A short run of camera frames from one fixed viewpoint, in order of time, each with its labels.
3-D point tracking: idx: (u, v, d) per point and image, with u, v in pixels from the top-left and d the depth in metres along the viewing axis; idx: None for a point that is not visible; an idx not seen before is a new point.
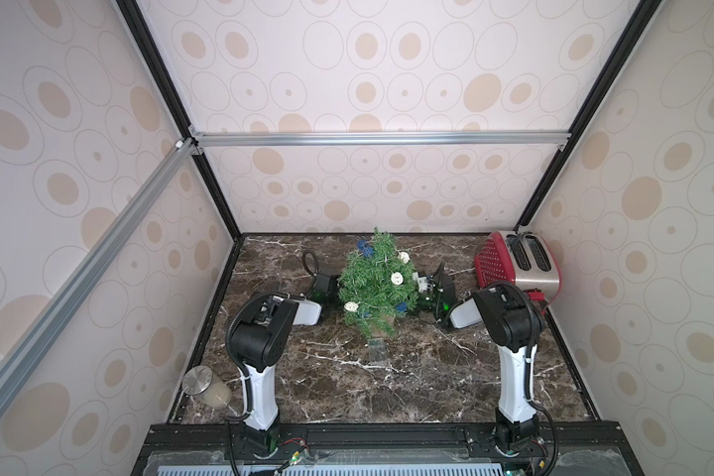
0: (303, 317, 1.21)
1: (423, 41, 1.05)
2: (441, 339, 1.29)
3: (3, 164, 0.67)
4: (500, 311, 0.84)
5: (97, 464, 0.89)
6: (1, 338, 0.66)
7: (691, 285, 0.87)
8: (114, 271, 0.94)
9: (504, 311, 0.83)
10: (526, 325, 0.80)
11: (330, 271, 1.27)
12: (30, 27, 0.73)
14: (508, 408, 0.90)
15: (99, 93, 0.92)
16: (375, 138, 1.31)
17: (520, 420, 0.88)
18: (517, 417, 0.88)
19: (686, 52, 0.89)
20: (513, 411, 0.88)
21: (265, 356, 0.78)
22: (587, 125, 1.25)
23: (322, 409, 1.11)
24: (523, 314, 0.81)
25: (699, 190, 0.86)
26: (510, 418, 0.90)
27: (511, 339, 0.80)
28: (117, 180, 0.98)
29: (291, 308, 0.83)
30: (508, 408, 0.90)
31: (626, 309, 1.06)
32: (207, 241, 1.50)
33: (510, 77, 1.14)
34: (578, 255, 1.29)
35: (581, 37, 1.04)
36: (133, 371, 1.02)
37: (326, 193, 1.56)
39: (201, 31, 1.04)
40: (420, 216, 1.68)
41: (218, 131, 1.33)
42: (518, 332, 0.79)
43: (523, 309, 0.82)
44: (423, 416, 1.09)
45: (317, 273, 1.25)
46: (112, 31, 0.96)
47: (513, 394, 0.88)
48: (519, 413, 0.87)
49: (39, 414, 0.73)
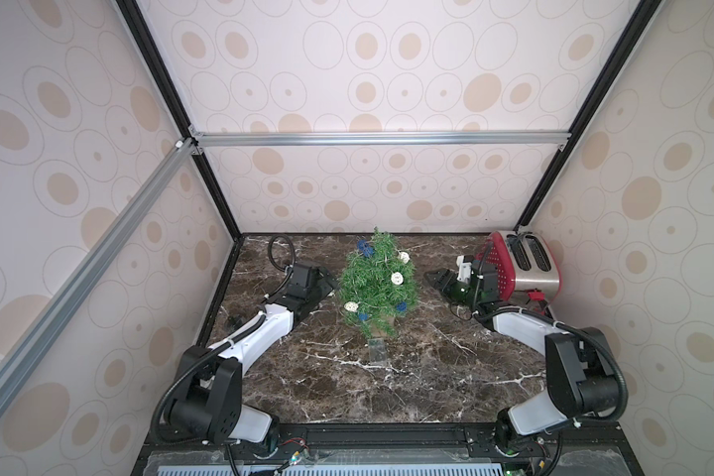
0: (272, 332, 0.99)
1: (423, 40, 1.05)
2: (441, 339, 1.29)
3: (3, 164, 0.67)
4: (579, 377, 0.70)
5: (97, 464, 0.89)
6: (0, 337, 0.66)
7: (691, 284, 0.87)
8: (114, 271, 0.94)
9: (584, 379, 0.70)
10: (604, 401, 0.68)
11: (310, 263, 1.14)
12: (30, 27, 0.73)
14: (520, 422, 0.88)
15: (99, 92, 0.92)
16: (375, 138, 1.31)
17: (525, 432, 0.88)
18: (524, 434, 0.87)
19: (686, 52, 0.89)
20: (524, 428, 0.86)
21: (213, 433, 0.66)
22: (587, 125, 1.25)
23: (322, 409, 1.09)
24: (608, 389, 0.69)
25: (699, 190, 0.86)
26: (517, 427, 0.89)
27: (579, 412, 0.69)
28: (117, 180, 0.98)
29: (231, 375, 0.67)
30: (520, 422, 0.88)
31: (626, 309, 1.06)
32: (207, 241, 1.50)
33: (510, 77, 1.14)
34: (578, 254, 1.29)
35: (581, 37, 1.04)
36: (133, 371, 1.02)
37: (326, 193, 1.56)
39: (201, 31, 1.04)
40: (420, 216, 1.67)
41: (218, 131, 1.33)
42: (592, 406, 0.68)
43: (610, 383, 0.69)
44: (423, 416, 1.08)
45: (294, 265, 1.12)
46: (112, 31, 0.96)
47: (535, 422, 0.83)
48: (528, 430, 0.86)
49: (38, 414, 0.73)
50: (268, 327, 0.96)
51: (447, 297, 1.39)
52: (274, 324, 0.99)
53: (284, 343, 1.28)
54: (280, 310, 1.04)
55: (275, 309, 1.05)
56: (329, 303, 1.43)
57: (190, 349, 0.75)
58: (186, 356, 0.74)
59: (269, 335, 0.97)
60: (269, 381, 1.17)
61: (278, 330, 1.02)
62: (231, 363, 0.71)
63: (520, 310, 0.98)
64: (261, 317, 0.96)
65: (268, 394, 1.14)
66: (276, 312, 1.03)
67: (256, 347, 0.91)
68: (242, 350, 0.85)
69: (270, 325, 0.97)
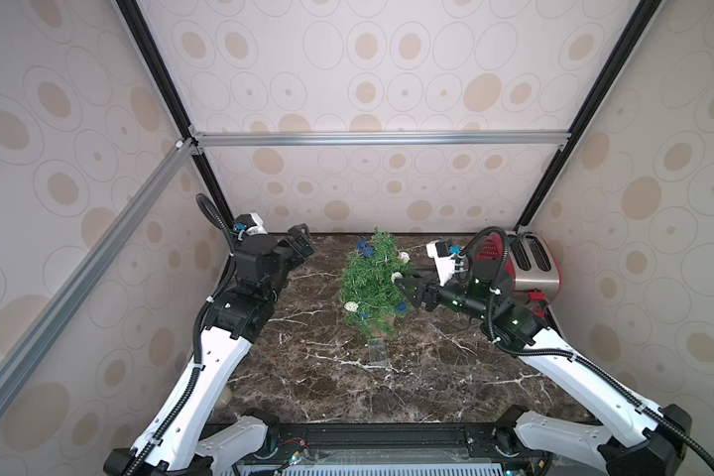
0: (220, 375, 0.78)
1: (423, 40, 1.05)
2: (441, 339, 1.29)
3: (4, 164, 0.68)
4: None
5: (97, 464, 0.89)
6: (1, 337, 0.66)
7: (691, 285, 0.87)
8: (114, 271, 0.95)
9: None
10: None
11: (258, 247, 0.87)
12: (30, 27, 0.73)
14: (533, 439, 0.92)
15: (100, 93, 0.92)
16: (376, 138, 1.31)
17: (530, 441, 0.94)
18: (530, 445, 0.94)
19: (685, 52, 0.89)
20: (533, 444, 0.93)
21: None
22: (587, 125, 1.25)
23: (322, 409, 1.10)
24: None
25: (699, 191, 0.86)
26: (524, 439, 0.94)
27: None
28: (118, 180, 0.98)
29: None
30: (529, 439, 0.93)
31: (626, 309, 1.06)
32: (208, 241, 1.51)
33: (510, 77, 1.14)
34: (578, 254, 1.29)
35: (581, 37, 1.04)
36: (133, 371, 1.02)
37: (326, 192, 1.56)
39: (201, 31, 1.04)
40: (420, 216, 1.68)
41: (218, 131, 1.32)
42: None
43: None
44: (423, 416, 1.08)
45: (235, 254, 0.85)
46: (112, 31, 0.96)
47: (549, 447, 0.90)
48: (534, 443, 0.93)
49: (38, 414, 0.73)
50: (203, 386, 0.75)
51: (426, 308, 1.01)
52: (214, 372, 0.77)
53: (284, 343, 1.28)
54: (222, 346, 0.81)
55: (214, 338, 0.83)
56: (329, 303, 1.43)
57: (114, 452, 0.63)
58: (106, 467, 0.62)
59: (210, 390, 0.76)
60: (269, 381, 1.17)
61: (227, 368, 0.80)
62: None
63: (572, 358, 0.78)
64: (191, 376, 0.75)
65: (268, 394, 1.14)
66: (216, 351, 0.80)
67: (195, 420, 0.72)
68: (172, 445, 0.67)
69: (208, 377, 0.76)
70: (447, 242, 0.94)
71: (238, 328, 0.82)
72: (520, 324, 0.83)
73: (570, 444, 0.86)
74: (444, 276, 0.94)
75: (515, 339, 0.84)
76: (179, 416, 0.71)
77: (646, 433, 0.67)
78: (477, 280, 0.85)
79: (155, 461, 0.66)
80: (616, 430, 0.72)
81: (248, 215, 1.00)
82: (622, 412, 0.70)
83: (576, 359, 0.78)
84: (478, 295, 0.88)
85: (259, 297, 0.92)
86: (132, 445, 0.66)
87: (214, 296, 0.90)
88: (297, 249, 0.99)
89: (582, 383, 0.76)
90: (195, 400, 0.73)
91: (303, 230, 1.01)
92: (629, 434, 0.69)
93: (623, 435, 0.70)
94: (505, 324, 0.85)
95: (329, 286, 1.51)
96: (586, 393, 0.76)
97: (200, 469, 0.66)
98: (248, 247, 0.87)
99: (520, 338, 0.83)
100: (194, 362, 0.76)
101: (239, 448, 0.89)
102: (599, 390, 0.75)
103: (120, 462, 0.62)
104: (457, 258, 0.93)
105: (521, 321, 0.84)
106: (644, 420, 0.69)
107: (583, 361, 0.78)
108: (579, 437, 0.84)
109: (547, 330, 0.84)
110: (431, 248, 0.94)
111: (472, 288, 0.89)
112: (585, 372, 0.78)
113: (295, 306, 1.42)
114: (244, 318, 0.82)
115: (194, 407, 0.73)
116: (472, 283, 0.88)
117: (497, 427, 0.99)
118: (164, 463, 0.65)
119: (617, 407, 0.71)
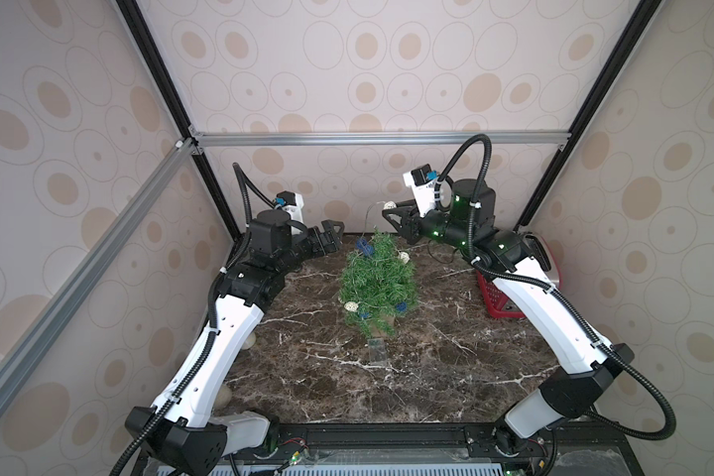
0: (236, 336, 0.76)
1: (423, 41, 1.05)
2: (441, 339, 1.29)
3: (2, 163, 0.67)
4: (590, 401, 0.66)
5: (97, 464, 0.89)
6: (0, 337, 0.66)
7: (691, 285, 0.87)
8: (114, 271, 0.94)
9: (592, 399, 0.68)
10: None
11: (274, 219, 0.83)
12: (30, 28, 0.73)
14: (520, 425, 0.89)
15: (100, 93, 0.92)
16: (375, 138, 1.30)
17: (521, 429, 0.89)
18: (526, 434, 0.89)
19: (686, 52, 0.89)
20: (526, 431, 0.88)
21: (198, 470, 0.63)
22: (587, 125, 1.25)
23: (322, 409, 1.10)
24: None
25: (699, 190, 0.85)
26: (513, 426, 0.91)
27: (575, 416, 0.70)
28: (118, 180, 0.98)
29: (184, 441, 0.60)
30: (521, 427, 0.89)
31: (626, 309, 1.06)
32: (207, 242, 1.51)
33: (510, 78, 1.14)
34: (578, 254, 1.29)
35: (581, 37, 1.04)
36: (133, 370, 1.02)
37: (326, 193, 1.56)
39: (201, 31, 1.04)
40: None
41: (218, 131, 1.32)
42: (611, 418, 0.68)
43: None
44: (423, 416, 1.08)
45: (250, 224, 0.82)
46: (111, 31, 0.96)
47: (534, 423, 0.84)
48: (524, 428, 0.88)
49: (38, 413, 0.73)
50: (220, 348, 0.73)
51: (411, 241, 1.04)
52: (230, 336, 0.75)
53: (284, 343, 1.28)
54: (237, 312, 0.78)
55: (229, 304, 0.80)
56: (329, 303, 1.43)
57: (135, 408, 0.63)
58: (127, 424, 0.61)
59: (226, 355, 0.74)
60: (269, 381, 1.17)
61: (242, 334, 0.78)
62: (178, 436, 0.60)
63: (544, 286, 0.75)
64: (207, 340, 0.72)
65: (268, 394, 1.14)
66: (231, 317, 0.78)
67: (212, 383, 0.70)
68: (191, 403, 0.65)
69: (225, 340, 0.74)
70: (424, 171, 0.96)
71: (251, 297, 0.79)
72: (506, 248, 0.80)
73: (534, 407, 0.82)
74: (424, 205, 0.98)
75: (496, 261, 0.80)
76: (197, 377, 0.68)
77: (592, 365, 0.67)
78: (458, 198, 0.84)
79: (173, 418, 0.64)
80: (564, 357, 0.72)
81: (292, 192, 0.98)
82: (578, 344, 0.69)
83: (551, 292, 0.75)
84: (458, 218, 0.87)
85: (272, 270, 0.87)
86: (152, 404, 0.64)
87: (227, 267, 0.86)
88: (322, 243, 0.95)
89: (548, 314, 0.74)
90: (213, 362, 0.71)
91: (335, 228, 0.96)
92: (576, 364, 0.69)
93: (570, 366, 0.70)
94: (488, 246, 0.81)
95: (329, 286, 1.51)
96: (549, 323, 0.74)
97: (211, 431, 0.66)
98: (263, 219, 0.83)
99: (505, 261, 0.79)
100: (211, 326, 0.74)
101: (243, 435, 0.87)
102: (563, 322, 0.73)
103: (140, 419, 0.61)
104: (435, 183, 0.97)
105: (507, 245, 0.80)
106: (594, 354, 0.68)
107: (558, 296, 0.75)
108: (535, 395, 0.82)
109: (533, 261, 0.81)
110: (408, 178, 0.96)
111: (455, 209, 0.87)
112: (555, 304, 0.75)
113: (295, 306, 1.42)
114: (257, 287, 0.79)
115: (211, 368, 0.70)
116: (455, 204, 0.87)
117: (497, 427, 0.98)
118: (183, 420, 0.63)
119: (576, 340, 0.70)
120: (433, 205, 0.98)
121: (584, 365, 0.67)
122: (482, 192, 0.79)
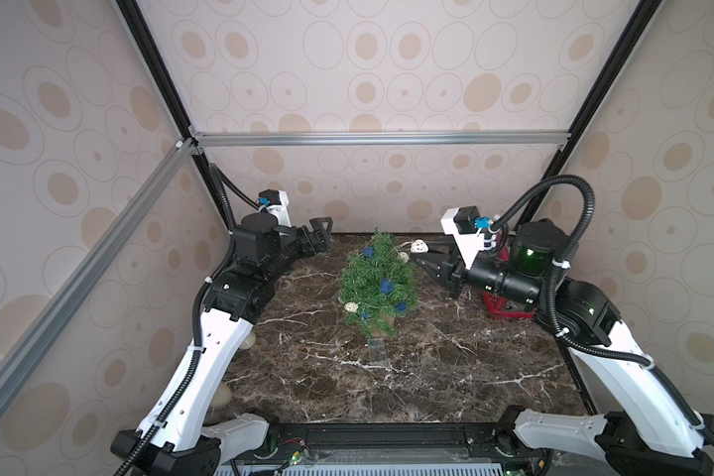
0: (222, 354, 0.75)
1: (423, 40, 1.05)
2: (441, 339, 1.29)
3: (2, 163, 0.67)
4: None
5: (97, 464, 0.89)
6: (0, 337, 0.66)
7: (691, 285, 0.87)
8: (114, 271, 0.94)
9: None
10: None
11: (259, 224, 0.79)
12: (31, 28, 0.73)
14: (532, 440, 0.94)
15: (100, 93, 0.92)
16: (375, 138, 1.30)
17: (530, 442, 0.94)
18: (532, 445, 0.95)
19: (685, 52, 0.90)
20: (535, 443, 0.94)
21: None
22: (587, 125, 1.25)
23: (322, 409, 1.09)
24: None
25: (699, 190, 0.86)
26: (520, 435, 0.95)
27: None
28: (118, 180, 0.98)
29: (171, 468, 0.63)
30: (530, 439, 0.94)
31: (626, 309, 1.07)
32: (207, 242, 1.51)
33: (510, 77, 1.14)
34: (579, 254, 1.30)
35: (581, 37, 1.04)
36: (133, 370, 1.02)
37: (326, 192, 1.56)
39: (200, 31, 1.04)
40: (420, 216, 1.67)
41: (218, 131, 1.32)
42: None
43: None
44: (423, 416, 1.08)
45: (232, 231, 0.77)
46: (111, 31, 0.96)
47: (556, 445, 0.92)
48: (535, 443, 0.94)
49: (38, 413, 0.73)
50: (206, 367, 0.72)
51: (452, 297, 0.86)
52: (215, 355, 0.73)
53: (284, 343, 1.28)
54: (223, 327, 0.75)
55: (214, 319, 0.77)
56: (329, 303, 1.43)
57: (122, 430, 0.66)
58: (114, 448, 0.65)
59: (212, 374, 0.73)
60: (269, 381, 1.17)
61: (229, 349, 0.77)
62: (164, 463, 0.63)
63: (648, 362, 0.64)
64: (191, 359, 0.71)
65: (268, 394, 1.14)
66: (216, 333, 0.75)
67: (198, 404, 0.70)
68: (177, 427, 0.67)
69: (209, 359, 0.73)
70: (471, 215, 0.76)
71: (237, 309, 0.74)
72: (596, 312, 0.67)
73: (569, 437, 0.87)
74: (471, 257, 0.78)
75: (585, 329, 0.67)
76: (182, 399, 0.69)
77: (693, 452, 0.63)
78: (532, 252, 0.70)
79: (160, 442, 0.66)
80: (654, 435, 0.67)
81: (275, 191, 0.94)
82: (678, 429, 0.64)
83: (650, 369, 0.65)
84: (526, 271, 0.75)
85: (260, 278, 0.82)
86: (138, 426, 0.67)
87: (213, 276, 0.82)
88: (311, 242, 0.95)
89: (646, 394, 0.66)
90: (198, 383, 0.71)
91: (324, 226, 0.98)
92: (674, 448, 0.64)
93: (660, 445, 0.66)
94: (572, 308, 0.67)
95: (329, 286, 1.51)
96: (644, 403, 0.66)
97: (200, 449, 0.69)
98: (248, 224, 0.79)
99: (598, 330, 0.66)
100: (194, 346, 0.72)
101: (240, 442, 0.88)
102: (660, 404, 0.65)
103: (127, 444, 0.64)
104: (486, 233, 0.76)
105: (596, 309, 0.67)
106: (692, 437, 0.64)
107: (657, 373, 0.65)
108: (579, 431, 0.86)
109: (621, 325, 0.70)
110: (450, 225, 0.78)
111: (523, 262, 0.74)
112: (649, 380, 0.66)
113: (295, 306, 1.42)
114: (244, 298, 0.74)
115: (196, 389, 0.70)
116: (522, 257, 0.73)
117: (499, 430, 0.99)
118: (170, 445, 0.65)
119: (676, 425, 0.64)
120: (483, 254, 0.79)
121: (684, 451, 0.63)
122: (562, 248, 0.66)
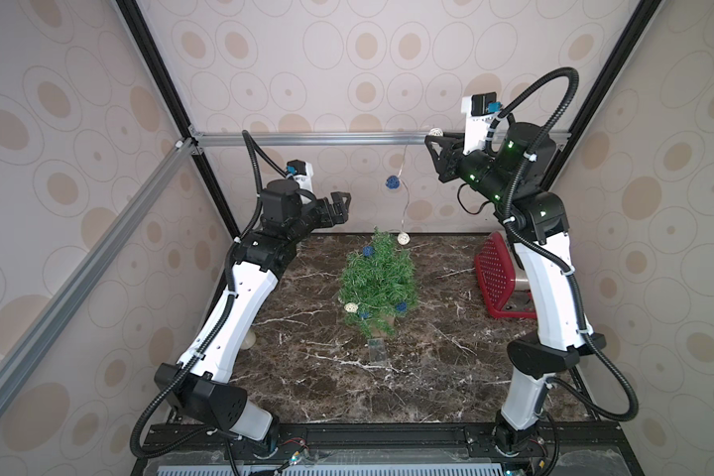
0: (253, 298, 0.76)
1: (423, 41, 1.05)
2: (441, 339, 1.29)
3: (3, 164, 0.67)
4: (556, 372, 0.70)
5: (97, 464, 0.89)
6: (0, 338, 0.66)
7: (691, 285, 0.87)
8: (114, 271, 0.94)
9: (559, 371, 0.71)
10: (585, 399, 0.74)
11: (284, 187, 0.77)
12: (31, 29, 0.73)
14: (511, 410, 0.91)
15: (100, 93, 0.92)
16: (375, 138, 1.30)
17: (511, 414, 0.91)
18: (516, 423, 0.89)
19: (685, 52, 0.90)
20: (515, 416, 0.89)
21: (222, 420, 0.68)
22: (587, 125, 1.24)
23: (322, 409, 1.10)
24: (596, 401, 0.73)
25: (699, 190, 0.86)
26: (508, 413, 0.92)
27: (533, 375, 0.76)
28: (117, 180, 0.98)
29: (212, 395, 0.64)
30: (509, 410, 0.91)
31: (626, 309, 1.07)
32: (207, 242, 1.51)
33: (510, 78, 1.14)
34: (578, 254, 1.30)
35: (581, 37, 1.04)
36: (133, 370, 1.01)
37: (326, 192, 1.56)
39: (201, 31, 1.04)
40: (420, 216, 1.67)
41: (218, 131, 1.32)
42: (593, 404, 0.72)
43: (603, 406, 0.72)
44: (423, 416, 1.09)
45: (260, 194, 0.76)
46: (111, 31, 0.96)
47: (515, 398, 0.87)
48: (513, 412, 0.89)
49: (38, 413, 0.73)
50: (240, 309, 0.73)
51: (439, 178, 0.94)
52: (248, 298, 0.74)
53: (284, 343, 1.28)
54: (254, 277, 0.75)
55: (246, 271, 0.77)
56: (329, 303, 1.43)
57: (163, 365, 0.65)
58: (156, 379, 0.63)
59: (244, 317, 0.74)
60: (269, 381, 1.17)
61: (259, 297, 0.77)
62: (205, 389, 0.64)
63: (566, 267, 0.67)
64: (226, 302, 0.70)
65: (268, 394, 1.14)
66: (248, 281, 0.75)
67: (232, 342, 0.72)
68: (214, 360, 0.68)
69: (243, 303, 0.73)
70: (488, 97, 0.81)
71: (267, 265, 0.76)
72: (546, 216, 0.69)
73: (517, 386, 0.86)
74: (473, 141, 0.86)
75: (531, 226, 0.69)
76: (219, 334, 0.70)
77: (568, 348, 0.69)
78: (512, 143, 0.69)
79: (198, 373, 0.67)
80: (544, 329, 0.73)
81: (302, 162, 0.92)
82: (566, 328, 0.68)
83: (567, 275, 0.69)
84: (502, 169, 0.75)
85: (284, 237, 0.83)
86: (178, 360, 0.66)
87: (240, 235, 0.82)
88: (331, 214, 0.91)
89: (552, 293, 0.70)
90: (233, 322, 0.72)
91: (345, 199, 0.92)
92: (554, 340, 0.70)
93: (547, 339, 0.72)
94: (530, 206, 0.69)
95: (329, 286, 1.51)
96: (548, 299, 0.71)
97: (234, 389, 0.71)
98: (274, 187, 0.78)
99: (538, 230, 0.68)
100: (229, 290, 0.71)
101: (251, 420, 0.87)
102: (563, 304, 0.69)
103: (169, 374, 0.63)
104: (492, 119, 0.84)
105: (548, 213, 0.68)
106: (575, 338, 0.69)
107: (571, 280, 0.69)
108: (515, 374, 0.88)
109: (563, 236, 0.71)
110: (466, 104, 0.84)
111: (504, 157, 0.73)
112: (564, 287, 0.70)
113: (295, 306, 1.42)
114: (273, 254, 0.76)
115: (232, 327, 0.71)
116: (505, 150, 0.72)
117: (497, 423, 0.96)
118: (208, 375, 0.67)
119: (566, 324, 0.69)
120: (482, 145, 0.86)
121: (561, 345, 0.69)
122: (541, 142, 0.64)
